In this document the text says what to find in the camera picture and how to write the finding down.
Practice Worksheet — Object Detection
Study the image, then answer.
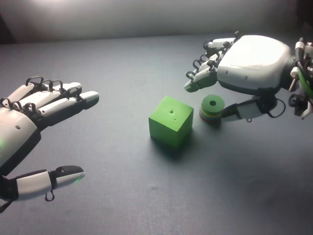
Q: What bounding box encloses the grey table cloth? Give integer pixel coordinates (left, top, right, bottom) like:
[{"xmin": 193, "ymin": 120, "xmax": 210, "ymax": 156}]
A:
[{"xmin": 0, "ymin": 34, "xmax": 313, "ymax": 235}]

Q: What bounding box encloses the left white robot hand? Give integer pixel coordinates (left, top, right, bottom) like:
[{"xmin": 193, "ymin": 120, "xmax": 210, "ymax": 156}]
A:
[{"xmin": 0, "ymin": 76, "xmax": 100, "ymax": 202}]

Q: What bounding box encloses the coloured ring toy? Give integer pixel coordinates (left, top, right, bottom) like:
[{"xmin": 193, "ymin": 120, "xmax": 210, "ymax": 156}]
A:
[{"xmin": 199, "ymin": 94, "xmax": 225, "ymax": 123}]

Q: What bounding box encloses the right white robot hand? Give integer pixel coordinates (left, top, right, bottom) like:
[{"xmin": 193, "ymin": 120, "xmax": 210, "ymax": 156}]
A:
[{"xmin": 183, "ymin": 31, "xmax": 293, "ymax": 122}]

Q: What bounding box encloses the white backdrop board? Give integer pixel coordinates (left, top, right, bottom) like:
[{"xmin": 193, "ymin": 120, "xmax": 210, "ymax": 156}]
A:
[{"xmin": 0, "ymin": 0, "xmax": 313, "ymax": 46}]

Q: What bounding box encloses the green cube block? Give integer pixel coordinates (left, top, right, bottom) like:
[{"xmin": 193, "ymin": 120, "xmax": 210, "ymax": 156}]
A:
[{"xmin": 148, "ymin": 95, "xmax": 194, "ymax": 149}]

